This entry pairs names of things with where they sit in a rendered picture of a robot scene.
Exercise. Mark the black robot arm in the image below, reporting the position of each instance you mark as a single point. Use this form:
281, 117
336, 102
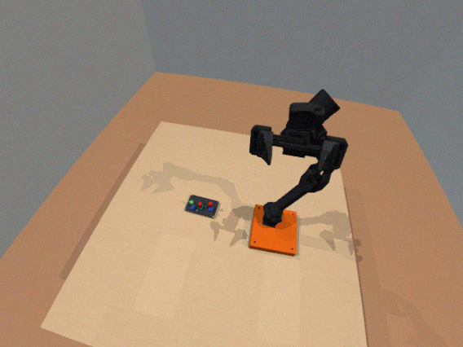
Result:
305, 117

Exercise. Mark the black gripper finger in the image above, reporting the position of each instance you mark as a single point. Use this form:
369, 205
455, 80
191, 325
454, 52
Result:
265, 145
327, 155

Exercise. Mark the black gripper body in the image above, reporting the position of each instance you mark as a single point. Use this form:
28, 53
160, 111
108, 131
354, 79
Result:
298, 144

